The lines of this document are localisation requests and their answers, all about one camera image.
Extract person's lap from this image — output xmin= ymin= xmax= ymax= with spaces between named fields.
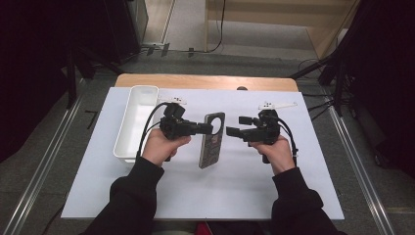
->
xmin=156 ymin=219 xmax=275 ymax=235

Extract metal floor rail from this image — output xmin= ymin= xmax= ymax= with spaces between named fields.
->
xmin=1 ymin=77 xmax=86 ymax=235
xmin=327 ymin=106 xmax=397 ymax=235

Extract right hand-held gripper cable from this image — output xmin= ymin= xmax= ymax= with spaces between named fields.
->
xmin=277 ymin=117 xmax=300 ymax=165

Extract left hand-held gripper cable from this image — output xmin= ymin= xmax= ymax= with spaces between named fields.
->
xmin=136 ymin=101 xmax=170 ymax=160

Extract dark cabinet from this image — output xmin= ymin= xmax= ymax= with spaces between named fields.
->
xmin=104 ymin=0 xmax=150 ymax=65

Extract black curtain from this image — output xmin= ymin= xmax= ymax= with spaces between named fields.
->
xmin=0 ymin=0 xmax=109 ymax=165
xmin=339 ymin=0 xmax=415 ymax=179

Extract person's left hand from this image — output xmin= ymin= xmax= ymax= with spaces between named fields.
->
xmin=141 ymin=127 xmax=192 ymax=168

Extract black floor cables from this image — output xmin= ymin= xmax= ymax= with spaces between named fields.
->
xmin=298 ymin=58 xmax=337 ymax=121

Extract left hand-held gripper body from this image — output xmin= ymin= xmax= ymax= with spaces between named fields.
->
xmin=157 ymin=95 xmax=192 ymax=141

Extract white plastic bin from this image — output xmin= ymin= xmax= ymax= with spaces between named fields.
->
xmin=113 ymin=84 xmax=161 ymax=165

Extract wooden cabinet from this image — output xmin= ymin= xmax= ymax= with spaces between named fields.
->
xmin=204 ymin=0 xmax=361 ymax=60

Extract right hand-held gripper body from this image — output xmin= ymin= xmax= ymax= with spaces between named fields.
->
xmin=249 ymin=101 xmax=299 ymax=146

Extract wooden table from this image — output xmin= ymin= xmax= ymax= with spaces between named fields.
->
xmin=115 ymin=72 xmax=300 ymax=93

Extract hand-held gripper cable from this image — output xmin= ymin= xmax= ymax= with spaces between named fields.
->
xmin=136 ymin=101 xmax=170 ymax=160
xmin=277 ymin=117 xmax=300 ymax=165

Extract hanging black cable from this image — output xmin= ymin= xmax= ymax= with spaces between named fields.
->
xmin=187 ymin=0 xmax=227 ymax=54

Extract person's right hand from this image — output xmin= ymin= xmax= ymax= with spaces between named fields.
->
xmin=249 ymin=135 xmax=297 ymax=176

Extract white board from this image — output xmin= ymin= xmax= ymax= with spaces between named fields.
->
xmin=61 ymin=86 xmax=346 ymax=220

